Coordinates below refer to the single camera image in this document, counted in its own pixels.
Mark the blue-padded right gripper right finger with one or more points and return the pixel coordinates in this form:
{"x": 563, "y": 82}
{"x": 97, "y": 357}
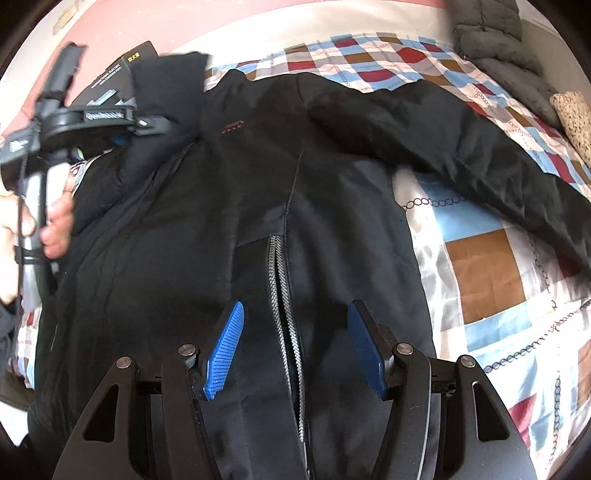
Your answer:
{"x": 373, "y": 347}

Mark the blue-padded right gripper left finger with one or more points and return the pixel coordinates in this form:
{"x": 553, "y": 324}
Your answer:
{"x": 217, "y": 352}

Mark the black padded jacket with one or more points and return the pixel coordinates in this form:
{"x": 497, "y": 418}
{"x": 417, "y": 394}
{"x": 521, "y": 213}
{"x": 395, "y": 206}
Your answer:
{"x": 277, "y": 193}

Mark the black yellow product box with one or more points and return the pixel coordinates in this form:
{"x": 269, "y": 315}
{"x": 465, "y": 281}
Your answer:
{"x": 114, "y": 87}

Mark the colourful checkered bed sheet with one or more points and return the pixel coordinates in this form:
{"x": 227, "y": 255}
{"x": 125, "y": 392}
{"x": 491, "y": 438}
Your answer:
{"x": 494, "y": 289}

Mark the beige speckled cushion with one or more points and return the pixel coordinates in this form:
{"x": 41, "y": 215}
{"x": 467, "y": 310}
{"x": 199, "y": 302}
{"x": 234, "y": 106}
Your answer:
{"x": 575, "y": 117}

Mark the grey quilted jacket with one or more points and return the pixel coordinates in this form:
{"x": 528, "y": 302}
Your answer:
{"x": 488, "y": 33}

